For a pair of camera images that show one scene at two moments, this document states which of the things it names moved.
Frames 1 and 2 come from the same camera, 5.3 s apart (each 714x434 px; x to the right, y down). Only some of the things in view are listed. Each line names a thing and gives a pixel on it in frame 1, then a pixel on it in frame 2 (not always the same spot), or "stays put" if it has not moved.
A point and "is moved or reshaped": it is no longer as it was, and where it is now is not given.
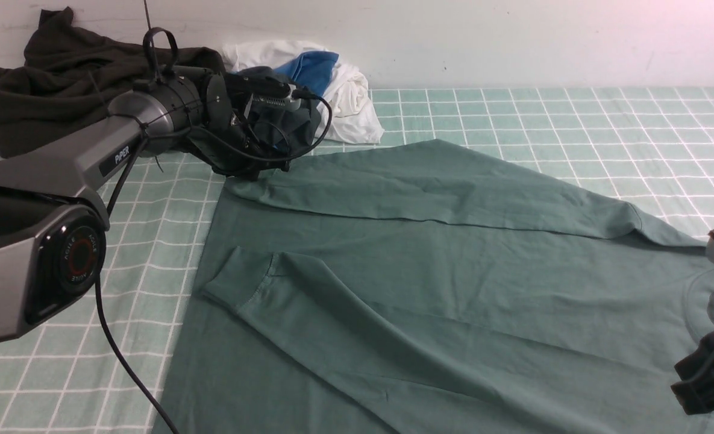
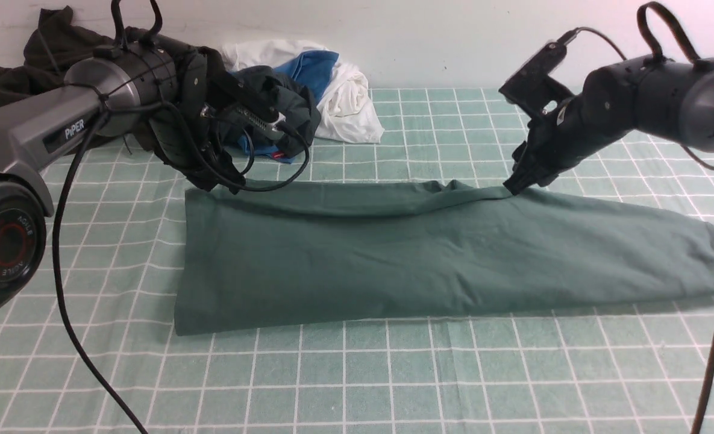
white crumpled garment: x=349 y=117 stays put
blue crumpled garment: x=311 y=70 stays put
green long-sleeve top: x=435 y=288 is moved or reshaped
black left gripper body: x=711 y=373 -> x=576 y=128
